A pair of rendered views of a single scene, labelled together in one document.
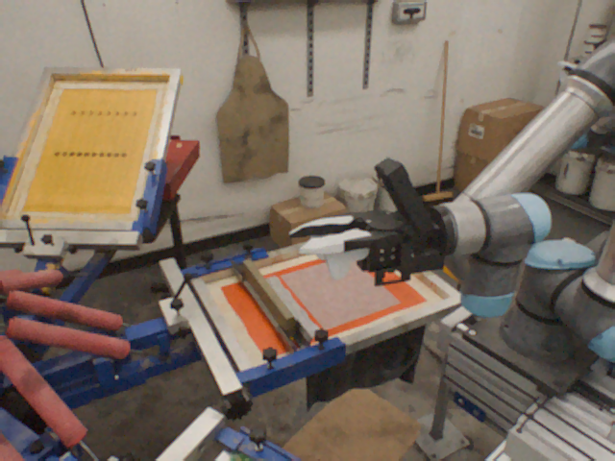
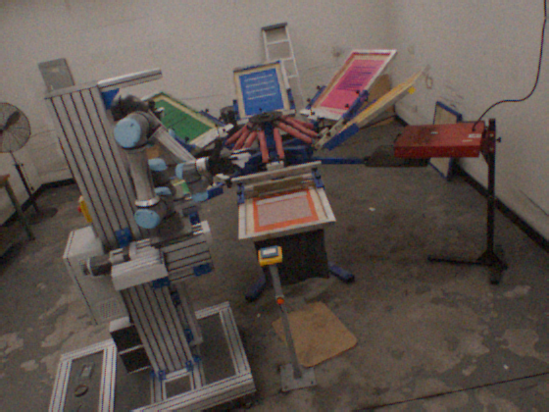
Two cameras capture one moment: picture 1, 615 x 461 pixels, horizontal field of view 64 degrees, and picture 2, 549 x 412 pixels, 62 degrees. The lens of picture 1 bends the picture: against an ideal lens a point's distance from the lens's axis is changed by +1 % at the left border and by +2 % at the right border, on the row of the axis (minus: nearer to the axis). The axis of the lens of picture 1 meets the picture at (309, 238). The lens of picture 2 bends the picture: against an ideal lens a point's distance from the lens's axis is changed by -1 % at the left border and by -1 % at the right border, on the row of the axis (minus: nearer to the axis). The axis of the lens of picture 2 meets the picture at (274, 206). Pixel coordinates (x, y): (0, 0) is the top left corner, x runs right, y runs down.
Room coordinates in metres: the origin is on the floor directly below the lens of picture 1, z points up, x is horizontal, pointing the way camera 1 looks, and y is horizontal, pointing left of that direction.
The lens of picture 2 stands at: (2.71, -2.51, 2.31)
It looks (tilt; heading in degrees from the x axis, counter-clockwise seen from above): 26 degrees down; 120
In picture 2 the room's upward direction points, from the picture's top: 12 degrees counter-clockwise
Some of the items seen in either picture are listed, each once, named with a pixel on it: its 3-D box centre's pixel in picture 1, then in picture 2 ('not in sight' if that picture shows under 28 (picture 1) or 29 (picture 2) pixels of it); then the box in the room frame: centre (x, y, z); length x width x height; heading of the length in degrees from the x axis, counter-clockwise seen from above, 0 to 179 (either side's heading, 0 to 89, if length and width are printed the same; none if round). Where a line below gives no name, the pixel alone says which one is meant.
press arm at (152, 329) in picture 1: (157, 331); not in sight; (1.11, 0.45, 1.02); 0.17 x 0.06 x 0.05; 118
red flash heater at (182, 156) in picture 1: (142, 165); (442, 139); (2.30, 0.84, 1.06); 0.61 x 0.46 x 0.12; 178
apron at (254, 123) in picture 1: (253, 107); not in sight; (3.36, 0.39, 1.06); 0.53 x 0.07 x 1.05; 118
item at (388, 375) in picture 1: (361, 357); not in sight; (1.24, -0.18, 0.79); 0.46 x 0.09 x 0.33; 118
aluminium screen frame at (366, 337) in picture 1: (322, 290); (282, 204); (1.38, -0.05, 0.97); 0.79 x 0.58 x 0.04; 118
